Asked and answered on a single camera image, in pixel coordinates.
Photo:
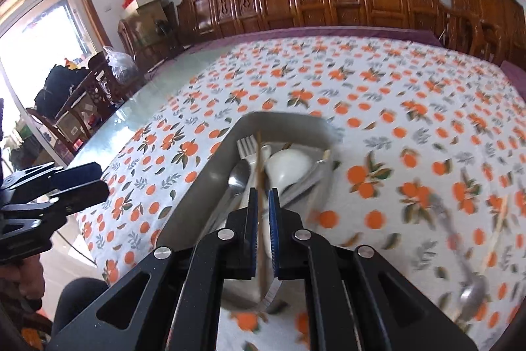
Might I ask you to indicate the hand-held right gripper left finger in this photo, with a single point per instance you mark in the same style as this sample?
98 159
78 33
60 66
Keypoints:
254 236

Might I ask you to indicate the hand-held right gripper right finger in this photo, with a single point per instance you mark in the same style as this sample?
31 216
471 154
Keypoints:
273 236

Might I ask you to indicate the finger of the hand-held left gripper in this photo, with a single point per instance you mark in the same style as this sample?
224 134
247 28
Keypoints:
86 194
78 175

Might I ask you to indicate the brown wooden chopstick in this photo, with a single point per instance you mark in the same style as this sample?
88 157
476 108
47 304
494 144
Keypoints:
259 211

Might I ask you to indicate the metal tray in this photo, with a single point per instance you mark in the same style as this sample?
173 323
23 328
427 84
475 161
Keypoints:
197 203

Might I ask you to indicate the white plastic fork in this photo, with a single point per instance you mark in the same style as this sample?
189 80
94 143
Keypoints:
247 147

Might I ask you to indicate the person's left hand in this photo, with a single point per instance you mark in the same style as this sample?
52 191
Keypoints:
26 277

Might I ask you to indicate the cardboard box with label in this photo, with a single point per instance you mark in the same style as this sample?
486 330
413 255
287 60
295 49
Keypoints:
74 116

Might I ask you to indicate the dark wooden side chair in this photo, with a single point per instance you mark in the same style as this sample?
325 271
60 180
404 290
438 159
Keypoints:
98 88

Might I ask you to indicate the black bag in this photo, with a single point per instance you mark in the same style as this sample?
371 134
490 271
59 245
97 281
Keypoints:
61 83

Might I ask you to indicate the person's dark trouser leg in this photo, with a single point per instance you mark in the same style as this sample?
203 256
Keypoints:
80 301

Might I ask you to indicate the clear plastic bag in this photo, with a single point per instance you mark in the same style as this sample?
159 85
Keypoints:
120 62

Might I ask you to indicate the wooden glass cabinet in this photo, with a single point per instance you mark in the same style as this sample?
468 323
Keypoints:
146 34

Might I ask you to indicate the orange print tablecloth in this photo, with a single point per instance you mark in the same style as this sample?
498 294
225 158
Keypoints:
370 88

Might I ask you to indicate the white and red box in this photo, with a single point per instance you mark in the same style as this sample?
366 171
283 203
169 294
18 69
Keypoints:
141 0

